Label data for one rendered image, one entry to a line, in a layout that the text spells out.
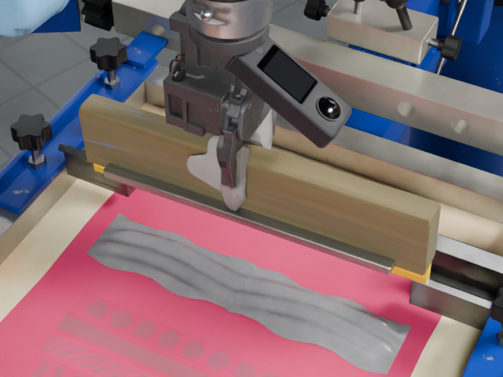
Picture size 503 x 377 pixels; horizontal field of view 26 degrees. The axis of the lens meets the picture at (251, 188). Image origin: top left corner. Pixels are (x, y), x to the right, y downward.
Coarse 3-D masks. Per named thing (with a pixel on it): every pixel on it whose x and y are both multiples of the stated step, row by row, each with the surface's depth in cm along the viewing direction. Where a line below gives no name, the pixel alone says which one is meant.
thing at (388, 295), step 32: (288, 256) 121; (320, 256) 121; (320, 288) 118; (352, 288) 118; (384, 288) 118; (224, 320) 115; (416, 320) 115; (256, 352) 112; (288, 352) 112; (320, 352) 112; (416, 352) 112
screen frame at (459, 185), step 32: (160, 96) 138; (288, 128) 131; (352, 128) 131; (320, 160) 132; (352, 160) 129; (384, 160) 127; (416, 160) 127; (448, 160) 127; (64, 192) 128; (416, 192) 128; (448, 192) 125; (480, 192) 123; (0, 224) 120; (32, 224) 124; (0, 256) 119
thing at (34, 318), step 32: (96, 224) 124; (160, 224) 124; (192, 224) 124; (224, 224) 124; (64, 256) 121; (256, 256) 121; (32, 288) 118; (64, 288) 118; (96, 288) 118; (128, 288) 118; (160, 288) 118; (32, 320) 115; (160, 320) 115; (192, 320) 115; (0, 352) 112; (32, 352) 112
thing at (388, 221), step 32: (96, 96) 112; (96, 128) 112; (128, 128) 109; (160, 128) 108; (96, 160) 115; (128, 160) 113; (160, 160) 110; (256, 160) 104; (288, 160) 104; (256, 192) 107; (288, 192) 104; (320, 192) 102; (352, 192) 101; (384, 192) 101; (320, 224) 105; (352, 224) 103; (384, 224) 101; (416, 224) 99; (416, 256) 102
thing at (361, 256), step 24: (120, 168) 114; (168, 192) 111; (192, 192) 111; (240, 216) 108; (264, 216) 108; (288, 240) 107; (312, 240) 106; (336, 240) 105; (360, 264) 104; (384, 264) 103
